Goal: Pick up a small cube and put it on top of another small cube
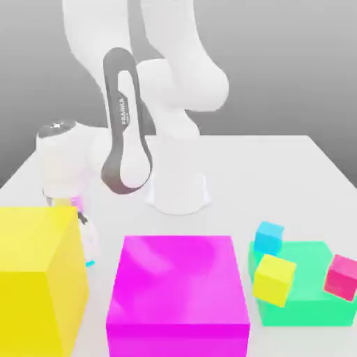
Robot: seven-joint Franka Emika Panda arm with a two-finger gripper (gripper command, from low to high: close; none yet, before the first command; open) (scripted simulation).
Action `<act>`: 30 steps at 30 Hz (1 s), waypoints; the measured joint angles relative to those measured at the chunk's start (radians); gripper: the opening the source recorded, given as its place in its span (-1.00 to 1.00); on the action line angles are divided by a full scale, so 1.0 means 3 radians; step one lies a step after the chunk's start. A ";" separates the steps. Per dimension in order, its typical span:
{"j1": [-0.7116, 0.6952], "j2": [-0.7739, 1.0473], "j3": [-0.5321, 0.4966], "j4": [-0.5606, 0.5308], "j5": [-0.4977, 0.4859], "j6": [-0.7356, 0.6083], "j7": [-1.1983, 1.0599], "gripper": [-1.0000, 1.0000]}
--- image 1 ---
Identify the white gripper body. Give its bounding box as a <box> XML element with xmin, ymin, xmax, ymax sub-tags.
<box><xmin>79</xmin><ymin>222</ymin><xmax>100</xmax><ymax>264</ymax></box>

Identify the small yellow cube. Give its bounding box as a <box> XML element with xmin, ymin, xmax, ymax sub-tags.
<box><xmin>252</xmin><ymin>253</ymin><xmax>297</xmax><ymax>308</ymax></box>

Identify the small red cube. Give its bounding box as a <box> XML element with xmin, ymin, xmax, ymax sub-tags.
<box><xmin>323</xmin><ymin>253</ymin><xmax>357</xmax><ymax>303</ymax></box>

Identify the large yellow box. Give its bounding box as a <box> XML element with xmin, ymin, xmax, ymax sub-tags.
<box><xmin>0</xmin><ymin>205</ymin><xmax>90</xmax><ymax>357</ymax></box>

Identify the large magenta box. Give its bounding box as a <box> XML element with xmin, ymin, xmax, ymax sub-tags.
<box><xmin>105</xmin><ymin>234</ymin><xmax>251</xmax><ymax>357</ymax></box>

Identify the large green box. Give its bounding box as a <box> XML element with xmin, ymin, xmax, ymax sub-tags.
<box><xmin>248</xmin><ymin>240</ymin><xmax>357</xmax><ymax>328</ymax></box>

